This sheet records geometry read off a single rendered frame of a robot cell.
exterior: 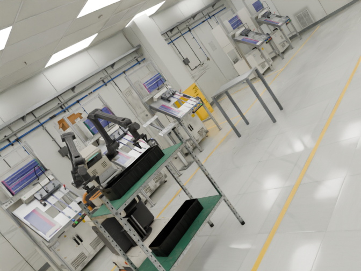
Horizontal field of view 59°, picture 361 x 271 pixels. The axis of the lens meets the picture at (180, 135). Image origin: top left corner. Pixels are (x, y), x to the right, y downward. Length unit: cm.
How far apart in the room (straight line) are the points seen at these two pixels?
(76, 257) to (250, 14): 791
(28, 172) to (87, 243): 128
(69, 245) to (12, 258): 170
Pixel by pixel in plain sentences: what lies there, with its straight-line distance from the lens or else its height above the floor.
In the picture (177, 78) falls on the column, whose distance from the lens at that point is 805.
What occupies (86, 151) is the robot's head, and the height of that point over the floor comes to 135.
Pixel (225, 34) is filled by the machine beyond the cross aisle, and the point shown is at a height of 142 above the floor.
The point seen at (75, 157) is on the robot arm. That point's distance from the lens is 252.
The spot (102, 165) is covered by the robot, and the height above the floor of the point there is 116.
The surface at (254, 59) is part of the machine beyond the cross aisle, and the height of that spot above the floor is 47.
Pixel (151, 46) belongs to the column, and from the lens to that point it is 802.
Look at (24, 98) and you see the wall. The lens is 679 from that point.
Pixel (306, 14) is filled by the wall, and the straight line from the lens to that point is 1121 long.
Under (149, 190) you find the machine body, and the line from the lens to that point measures 539.
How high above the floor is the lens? 150
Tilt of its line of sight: 10 degrees down
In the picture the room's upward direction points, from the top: 36 degrees counter-clockwise
